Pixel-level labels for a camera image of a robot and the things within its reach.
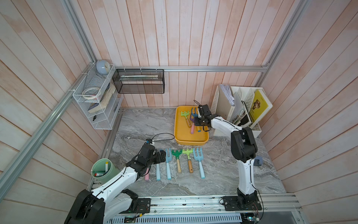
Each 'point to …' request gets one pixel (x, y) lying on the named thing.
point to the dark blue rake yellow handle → (193, 115)
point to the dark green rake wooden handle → (177, 153)
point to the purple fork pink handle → (147, 176)
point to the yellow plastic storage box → (182, 131)
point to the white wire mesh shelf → (103, 111)
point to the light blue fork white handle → (168, 160)
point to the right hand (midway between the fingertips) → (196, 120)
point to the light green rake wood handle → (188, 152)
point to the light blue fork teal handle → (158, 172)
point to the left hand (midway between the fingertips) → (159, 155)
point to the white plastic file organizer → (222, 106)
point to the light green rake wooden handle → (186, 114)
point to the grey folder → (239, 107)
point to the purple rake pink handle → (192, 127)
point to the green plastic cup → (102, 170)
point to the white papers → (227, 89)
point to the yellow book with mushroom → (259, 105)
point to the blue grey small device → (258, 161)
